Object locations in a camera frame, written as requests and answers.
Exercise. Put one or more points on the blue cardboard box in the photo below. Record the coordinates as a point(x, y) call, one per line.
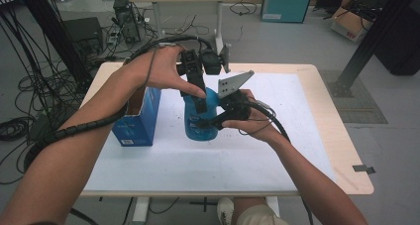
point(138, 129)

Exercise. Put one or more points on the white table mat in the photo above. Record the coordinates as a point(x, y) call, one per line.
point(231, 165)

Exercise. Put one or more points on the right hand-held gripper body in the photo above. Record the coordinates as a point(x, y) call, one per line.
point(236, 106)

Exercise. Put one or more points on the black tape strip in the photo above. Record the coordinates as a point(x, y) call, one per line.
point(361, 168)

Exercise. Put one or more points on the blue bottle with white cap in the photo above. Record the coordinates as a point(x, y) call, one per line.
point(198, 132)

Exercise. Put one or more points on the brown cardboard box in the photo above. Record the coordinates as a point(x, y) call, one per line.
point(350, 25)

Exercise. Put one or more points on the grey floor mat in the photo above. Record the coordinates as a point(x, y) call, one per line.
point(369, 109)

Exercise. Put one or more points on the person's leg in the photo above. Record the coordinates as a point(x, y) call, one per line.
point(261, 215)

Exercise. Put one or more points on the person's left hand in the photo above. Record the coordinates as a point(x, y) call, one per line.
point(161, 69)

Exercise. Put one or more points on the white shoe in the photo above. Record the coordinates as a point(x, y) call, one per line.
point(226, 211)

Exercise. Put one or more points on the black computer tower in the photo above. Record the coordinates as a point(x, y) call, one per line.
point(127, 23)

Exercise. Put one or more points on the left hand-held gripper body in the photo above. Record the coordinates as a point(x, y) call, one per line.
point(211, 61)

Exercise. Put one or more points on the teal cabinet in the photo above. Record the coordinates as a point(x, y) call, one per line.
point(287, 3)

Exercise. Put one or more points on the black square box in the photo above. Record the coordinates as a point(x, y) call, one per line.
point(82, 33)

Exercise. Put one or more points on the black case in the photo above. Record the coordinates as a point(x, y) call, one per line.
point(402, 53)

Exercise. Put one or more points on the black metal stand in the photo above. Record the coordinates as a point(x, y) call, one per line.
point(373, 36)
point(49, 26)

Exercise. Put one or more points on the person's right hand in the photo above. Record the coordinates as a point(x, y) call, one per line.
point(261, 126)

